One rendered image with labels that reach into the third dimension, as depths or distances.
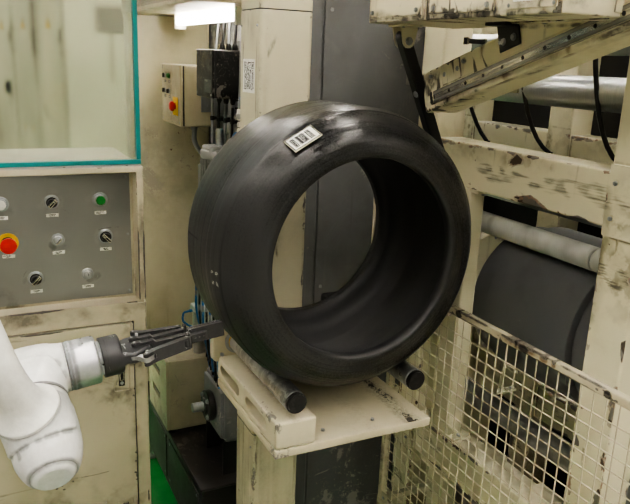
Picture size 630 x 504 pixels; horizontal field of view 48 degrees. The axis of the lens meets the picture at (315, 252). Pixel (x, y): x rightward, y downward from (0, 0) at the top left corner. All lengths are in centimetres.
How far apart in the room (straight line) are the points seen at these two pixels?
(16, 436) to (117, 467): 102
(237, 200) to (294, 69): 47
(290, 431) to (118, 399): 76
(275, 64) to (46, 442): 93
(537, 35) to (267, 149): 56
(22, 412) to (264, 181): 54
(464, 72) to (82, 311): 114
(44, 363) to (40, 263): 69
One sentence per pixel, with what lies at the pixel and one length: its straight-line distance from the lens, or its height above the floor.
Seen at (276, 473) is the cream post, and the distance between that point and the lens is 195.
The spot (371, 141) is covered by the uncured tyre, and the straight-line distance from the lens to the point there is 133.
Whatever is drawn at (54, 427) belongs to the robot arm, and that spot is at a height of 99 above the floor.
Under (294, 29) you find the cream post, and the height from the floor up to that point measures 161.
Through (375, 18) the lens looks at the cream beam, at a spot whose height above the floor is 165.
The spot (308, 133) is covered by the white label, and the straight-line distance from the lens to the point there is 129.
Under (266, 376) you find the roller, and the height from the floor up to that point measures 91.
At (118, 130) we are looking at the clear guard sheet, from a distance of 190.
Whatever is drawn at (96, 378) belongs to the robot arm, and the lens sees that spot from 134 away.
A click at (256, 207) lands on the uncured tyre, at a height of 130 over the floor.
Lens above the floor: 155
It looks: 15 degrees down
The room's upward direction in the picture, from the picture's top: 2 degrees clockwise
